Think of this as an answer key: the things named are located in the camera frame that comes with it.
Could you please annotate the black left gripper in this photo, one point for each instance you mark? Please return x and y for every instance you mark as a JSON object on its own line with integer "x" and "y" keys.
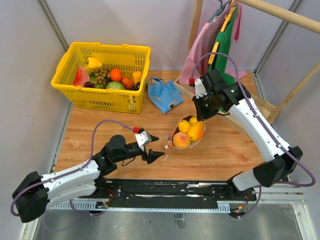
{"x": 152, "y": 155}

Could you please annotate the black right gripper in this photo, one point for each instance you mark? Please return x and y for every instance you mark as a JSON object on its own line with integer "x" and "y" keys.
{"x": 202, "y": 115}

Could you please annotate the peach toy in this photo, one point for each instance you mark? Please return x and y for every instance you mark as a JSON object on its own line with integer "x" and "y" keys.
{"x": 181, "y": 140}

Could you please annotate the clear zip top bag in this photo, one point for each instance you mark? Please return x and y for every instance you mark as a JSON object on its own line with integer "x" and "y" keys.
{"x": 169, "y": 143}

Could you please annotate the orange yellow mango toy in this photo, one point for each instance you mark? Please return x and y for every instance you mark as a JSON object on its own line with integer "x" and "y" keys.
{"x": 196, "y": 131}

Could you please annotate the yellow lemon toy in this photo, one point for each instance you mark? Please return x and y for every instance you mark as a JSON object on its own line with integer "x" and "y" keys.
{"x": 193, "y": 120}

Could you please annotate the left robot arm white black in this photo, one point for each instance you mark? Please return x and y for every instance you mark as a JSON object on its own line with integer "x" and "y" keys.
{"x": 37, "y": 193}

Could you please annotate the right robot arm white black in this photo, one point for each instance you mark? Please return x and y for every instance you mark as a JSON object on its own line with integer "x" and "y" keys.
{"x": 279, "y": 158}

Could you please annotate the green shirt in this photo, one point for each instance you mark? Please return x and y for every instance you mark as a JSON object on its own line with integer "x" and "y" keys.
{"x": 220, "y": 63}

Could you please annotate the yellow hanger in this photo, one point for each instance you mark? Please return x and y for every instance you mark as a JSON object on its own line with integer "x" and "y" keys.
{"x": 224, "y": 37}

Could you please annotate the blue patterned cloth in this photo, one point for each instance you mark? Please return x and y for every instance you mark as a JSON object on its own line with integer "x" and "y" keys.
{"x": 164, "y": 94}

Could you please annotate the pink shirt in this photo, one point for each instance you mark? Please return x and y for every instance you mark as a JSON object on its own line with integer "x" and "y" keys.
{"x": 204, "y": 43}

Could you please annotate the wooden clothes rack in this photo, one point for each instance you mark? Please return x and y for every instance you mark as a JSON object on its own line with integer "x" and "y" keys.
{"x": 289, "y": 16}

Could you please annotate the small orange pumpkin toy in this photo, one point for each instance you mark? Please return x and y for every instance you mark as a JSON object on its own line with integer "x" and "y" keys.
{"x": 127, "y": 83}

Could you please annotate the orange bell pepper toy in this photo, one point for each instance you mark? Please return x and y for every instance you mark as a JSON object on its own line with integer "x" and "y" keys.
{"x": 137, "y": 77}

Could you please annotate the green cabbage toy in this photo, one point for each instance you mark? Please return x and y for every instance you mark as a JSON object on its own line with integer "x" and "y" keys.
{"x": 114, "y": 85}

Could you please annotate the orange fruit toy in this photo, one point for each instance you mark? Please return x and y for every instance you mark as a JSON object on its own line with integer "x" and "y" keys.
{"x": 115, "y": 75}

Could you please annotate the grey hanger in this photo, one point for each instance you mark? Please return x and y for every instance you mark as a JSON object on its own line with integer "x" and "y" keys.
{"x": 220, "y": 10}

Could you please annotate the longan bunch toy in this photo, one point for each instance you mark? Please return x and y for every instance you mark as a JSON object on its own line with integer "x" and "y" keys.
{"x": 100, "y": 77}

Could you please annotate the dark grape bunch toy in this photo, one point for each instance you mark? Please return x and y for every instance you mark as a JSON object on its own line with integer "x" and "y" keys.
{"x": 89, "y": 84}

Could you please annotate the yellow plastic basket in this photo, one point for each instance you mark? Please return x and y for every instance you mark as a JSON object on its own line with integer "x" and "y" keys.
{"x": 127, "y": 58}

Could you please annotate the watermelon slice toy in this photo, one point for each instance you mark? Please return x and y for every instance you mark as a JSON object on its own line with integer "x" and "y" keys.
{"x": 81, "y": 77}

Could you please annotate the yellow bell pepper toy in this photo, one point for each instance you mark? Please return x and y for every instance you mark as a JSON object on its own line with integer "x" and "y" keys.
{"x": 93, "y": 63}

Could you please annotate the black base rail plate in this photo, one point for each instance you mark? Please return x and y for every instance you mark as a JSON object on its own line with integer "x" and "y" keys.
{"x": 161, "y": 194}

